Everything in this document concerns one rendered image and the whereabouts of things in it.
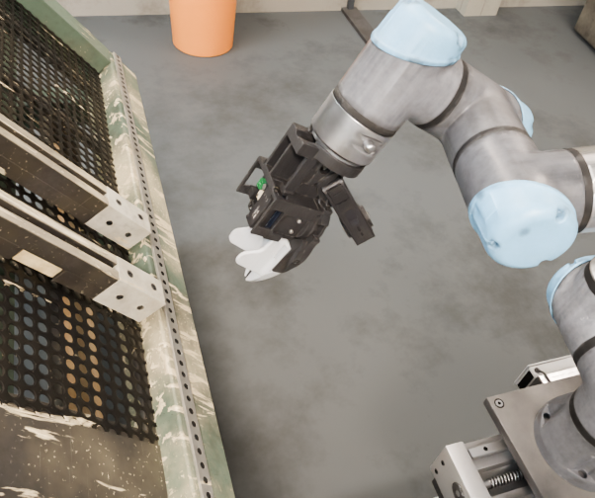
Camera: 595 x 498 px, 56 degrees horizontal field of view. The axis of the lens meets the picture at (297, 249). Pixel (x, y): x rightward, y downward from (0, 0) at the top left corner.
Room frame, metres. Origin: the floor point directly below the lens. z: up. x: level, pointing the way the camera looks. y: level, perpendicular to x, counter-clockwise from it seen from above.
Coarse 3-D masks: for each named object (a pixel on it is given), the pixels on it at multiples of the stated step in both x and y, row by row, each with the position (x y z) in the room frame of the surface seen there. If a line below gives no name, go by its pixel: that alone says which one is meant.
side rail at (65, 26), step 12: (24, 0) 1.43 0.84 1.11; (36, 0) 1.44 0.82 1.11; (48, 0) 1.48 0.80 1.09; (36, 12) 1.44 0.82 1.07; (48, 12) 1.45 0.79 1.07; (60, 12) 1.49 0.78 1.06; (48, 24) 1.45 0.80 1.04; (60, 24) 1.46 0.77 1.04; (72, 24) 1.49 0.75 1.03; (60, 36) 1.46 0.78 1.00; (72, 36) 1.48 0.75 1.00; (84, 36) 1.50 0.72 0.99; (72, 48) 1.47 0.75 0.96; (84, 48) 1.49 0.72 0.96; (96, 48) 1.50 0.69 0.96; (96, 60) 1.50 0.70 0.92; (108, 60) 1.51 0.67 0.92
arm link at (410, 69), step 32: (416, 0) 0.51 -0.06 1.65; (384, 32) 0.49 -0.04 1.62; (416, 32) 0.48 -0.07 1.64; (448, 32) 0.48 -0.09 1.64; (352, 64) 0.50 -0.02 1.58; (384, 64) 0.47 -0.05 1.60; (416, 64) 0.47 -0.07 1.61; (448, 64) 0.48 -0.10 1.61; (352, 96) 0.47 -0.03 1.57; (384, 96) 0.46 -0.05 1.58; (416, 96) 0.47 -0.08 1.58; (448, 96) 0.47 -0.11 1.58; (384, 128) 0.46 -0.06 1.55
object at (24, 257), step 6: (24, 252) 0.57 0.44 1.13; (18, 258) 0.56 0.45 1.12; (24, 258) 0.56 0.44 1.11; (30, 258) 0.57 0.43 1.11; (36, 258) 0.57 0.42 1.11; (24, 264) 0.56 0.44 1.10; (30, 264) 0.57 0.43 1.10; (36, 264) 0.57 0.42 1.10; (42, 264) 0.58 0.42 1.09; (48, 264) 0.58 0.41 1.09; (42, 270) 0.57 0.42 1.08; (48, 270) 0.58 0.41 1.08; (54, 270) 0.58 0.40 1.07; (60, 270) 0.59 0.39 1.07; (48, 276) 0.58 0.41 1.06
